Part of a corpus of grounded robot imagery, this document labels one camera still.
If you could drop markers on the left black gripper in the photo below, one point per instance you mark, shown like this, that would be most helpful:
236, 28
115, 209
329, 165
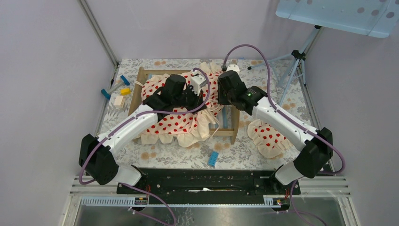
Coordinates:
197, 100

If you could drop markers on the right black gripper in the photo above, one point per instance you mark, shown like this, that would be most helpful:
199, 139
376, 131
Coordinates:
221, 100

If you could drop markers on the wooden pet bed frame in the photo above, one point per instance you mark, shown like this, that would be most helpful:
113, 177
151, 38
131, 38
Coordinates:
148, 80

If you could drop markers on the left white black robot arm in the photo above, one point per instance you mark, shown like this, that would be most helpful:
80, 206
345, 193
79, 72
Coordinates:
98, 154

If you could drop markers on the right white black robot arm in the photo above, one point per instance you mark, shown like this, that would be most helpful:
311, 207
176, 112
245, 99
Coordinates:
315, 145

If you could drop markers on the floral table mat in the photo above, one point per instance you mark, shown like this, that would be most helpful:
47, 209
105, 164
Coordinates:
243, 154

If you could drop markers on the blue toy brick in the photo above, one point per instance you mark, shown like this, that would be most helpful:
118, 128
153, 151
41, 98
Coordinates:
213, 158

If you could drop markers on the yellow toy block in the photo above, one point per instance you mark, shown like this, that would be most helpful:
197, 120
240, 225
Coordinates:
125, 91

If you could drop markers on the beige wooden toy block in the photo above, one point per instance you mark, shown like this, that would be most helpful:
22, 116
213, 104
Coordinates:
119, 101

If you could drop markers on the small strawberry print pillow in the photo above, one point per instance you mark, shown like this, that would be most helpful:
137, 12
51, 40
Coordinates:
268, 141

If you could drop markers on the grey tripod stand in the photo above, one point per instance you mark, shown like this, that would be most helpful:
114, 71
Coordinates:
296, 69

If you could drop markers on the light blue perforated tray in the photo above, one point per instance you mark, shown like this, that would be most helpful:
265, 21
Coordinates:
375, 18

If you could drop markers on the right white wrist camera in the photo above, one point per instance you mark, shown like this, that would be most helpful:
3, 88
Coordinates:
233, 67

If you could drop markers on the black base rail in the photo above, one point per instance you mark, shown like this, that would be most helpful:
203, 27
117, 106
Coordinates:
212, 186

